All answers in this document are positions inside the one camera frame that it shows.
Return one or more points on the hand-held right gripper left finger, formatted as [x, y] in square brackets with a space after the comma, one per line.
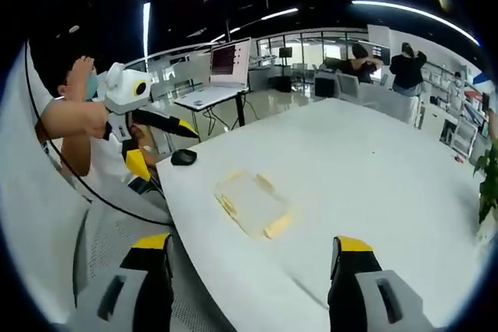
[146, 289]

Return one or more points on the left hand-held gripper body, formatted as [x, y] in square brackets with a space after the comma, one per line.
[124, 95]

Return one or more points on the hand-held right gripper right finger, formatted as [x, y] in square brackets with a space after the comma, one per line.
[362, 270]

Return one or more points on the person's left hand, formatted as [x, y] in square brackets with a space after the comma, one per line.
[143, 138]

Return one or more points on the person's white shirt torso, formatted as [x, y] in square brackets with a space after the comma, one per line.
[105, 161]

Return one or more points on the black computer mouse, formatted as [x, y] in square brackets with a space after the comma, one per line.
[183, 157]

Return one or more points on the person's masked head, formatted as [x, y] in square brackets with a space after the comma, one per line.
[79, 81]

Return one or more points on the long ceiling light strip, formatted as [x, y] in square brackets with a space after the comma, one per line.
[412, 12]
[278, 13]
[146, 29]

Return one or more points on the small laptop stand table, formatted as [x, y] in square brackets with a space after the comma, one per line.
[239, 110]

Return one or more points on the person in white shirt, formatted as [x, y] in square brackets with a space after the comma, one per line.
[58, 155]

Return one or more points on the white open laptop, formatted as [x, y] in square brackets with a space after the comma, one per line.
[229, 63]

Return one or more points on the clear plastic container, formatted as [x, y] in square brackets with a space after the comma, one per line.
[280, 225]

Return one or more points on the black monitor on stand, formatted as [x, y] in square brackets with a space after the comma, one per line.
[286, 63]

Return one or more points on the green potted plant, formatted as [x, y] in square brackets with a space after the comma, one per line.
[488, 188]

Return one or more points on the white office chair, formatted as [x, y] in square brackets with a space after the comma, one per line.
[348, 87]
[465, 135]

